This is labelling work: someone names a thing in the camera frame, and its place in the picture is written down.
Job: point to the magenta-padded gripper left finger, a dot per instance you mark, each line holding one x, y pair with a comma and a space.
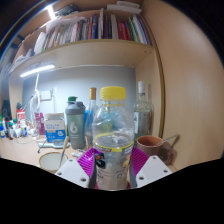
74, 170

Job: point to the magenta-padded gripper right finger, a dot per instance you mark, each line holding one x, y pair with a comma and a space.
154, 168

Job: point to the brown ceramic mug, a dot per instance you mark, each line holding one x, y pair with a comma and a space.
148, 144

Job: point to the round bowl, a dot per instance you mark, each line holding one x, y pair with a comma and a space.
49, 162

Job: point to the metal spoon in mug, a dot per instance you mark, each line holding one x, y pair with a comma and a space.
168, 138

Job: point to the white and blue box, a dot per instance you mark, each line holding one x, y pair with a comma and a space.
55, 130

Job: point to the grey shaker bottle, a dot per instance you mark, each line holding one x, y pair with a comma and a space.
75, 125

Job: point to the white-capped clear glass bottle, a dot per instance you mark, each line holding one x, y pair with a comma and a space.
144, 116

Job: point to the clear yellow-capped drink bottle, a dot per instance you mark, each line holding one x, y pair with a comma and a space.
112, 133

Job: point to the pink box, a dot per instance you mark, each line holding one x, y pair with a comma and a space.
40, 123

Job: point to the gold-capped glass bottle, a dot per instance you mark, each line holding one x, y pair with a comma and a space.
92, 100

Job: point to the group of small bottles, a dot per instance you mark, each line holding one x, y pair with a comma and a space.
13, 126

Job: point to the white desk lamp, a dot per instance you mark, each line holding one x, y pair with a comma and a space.
34, 100

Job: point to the white light strip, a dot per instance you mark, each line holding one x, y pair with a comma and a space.
37, 70

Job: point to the wooden shelf unit with books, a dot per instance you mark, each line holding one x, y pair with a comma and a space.
100, 50

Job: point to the white wall socket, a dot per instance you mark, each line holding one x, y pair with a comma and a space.
46, 95

